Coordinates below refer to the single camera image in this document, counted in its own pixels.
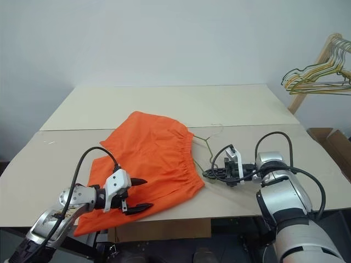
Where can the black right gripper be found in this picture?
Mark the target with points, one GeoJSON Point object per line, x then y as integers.
{"type": "Point", "coordinates": [231, 172]}

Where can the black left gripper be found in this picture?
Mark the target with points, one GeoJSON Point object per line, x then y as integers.
{"type": "Point", "coordinates": [118, 202]}

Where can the orange shorts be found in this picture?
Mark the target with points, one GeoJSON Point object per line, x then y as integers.
{"type": "Point", "coordinates": [153, 153]}

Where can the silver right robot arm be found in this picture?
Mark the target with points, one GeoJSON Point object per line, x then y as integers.
{"type": "Point", "coordinates": [288, 191]}

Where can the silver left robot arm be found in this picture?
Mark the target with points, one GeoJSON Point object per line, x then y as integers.
{"type": "Point", "coordinates": [79, 195]}

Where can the dark rounded shape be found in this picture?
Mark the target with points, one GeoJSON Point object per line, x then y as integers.
{"type": "Point", "coordinates": [203, 256]}

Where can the wooden clothes rack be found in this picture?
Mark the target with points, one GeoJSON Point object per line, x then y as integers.
{"type": "Point", "coordinates": [296, 102]}

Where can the brown cardboard box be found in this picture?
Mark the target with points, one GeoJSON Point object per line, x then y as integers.
{"type": "Point", "coordinates": [333, 148]}

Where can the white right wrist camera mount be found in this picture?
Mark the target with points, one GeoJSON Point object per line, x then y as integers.
{"type": "Point", "coordinates": [239, 164]}

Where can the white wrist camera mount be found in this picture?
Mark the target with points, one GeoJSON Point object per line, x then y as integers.
{"type": "Point", "coordinates": [118, 180]}
{"type": "Point", "coordinates": [239, 164]}

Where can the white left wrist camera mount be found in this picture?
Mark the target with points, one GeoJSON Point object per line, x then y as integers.
{"type": "Point", "coordinates": [118, 180]}

